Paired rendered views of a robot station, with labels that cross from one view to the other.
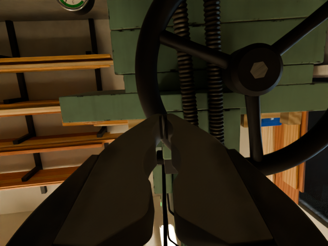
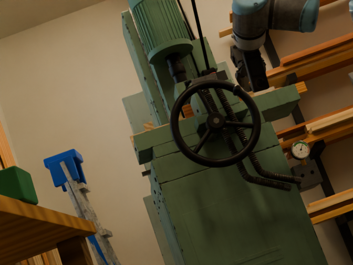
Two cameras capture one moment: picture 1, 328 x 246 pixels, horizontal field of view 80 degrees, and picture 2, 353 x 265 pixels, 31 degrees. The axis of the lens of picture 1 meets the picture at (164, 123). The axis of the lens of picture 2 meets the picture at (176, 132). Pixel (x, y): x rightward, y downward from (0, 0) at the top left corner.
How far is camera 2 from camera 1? 182 cm
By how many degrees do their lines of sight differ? 5
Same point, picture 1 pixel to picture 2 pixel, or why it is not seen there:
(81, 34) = not seen: outside the picture
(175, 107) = (234, 106)
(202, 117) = (218, 105)
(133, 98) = not seen: hidden behind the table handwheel
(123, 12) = (274, 155)
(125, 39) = (270, 141)
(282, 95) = (166, 135)
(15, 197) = not seen: outside the picture
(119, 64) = (269, 127)
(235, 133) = (199, 101)
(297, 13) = (177, 181)
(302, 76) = (159, 149)
